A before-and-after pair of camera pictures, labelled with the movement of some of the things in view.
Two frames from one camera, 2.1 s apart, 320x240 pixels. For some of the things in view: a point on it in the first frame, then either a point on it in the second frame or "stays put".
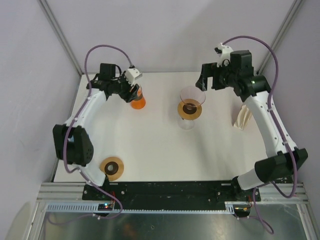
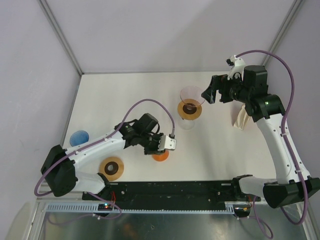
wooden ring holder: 189,109 stays put
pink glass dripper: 192,96 stays put
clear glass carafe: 186,124 stays put
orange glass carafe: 140,102 -> 161,157
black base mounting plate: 205,195 stays put
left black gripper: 128,96 -> 154,150
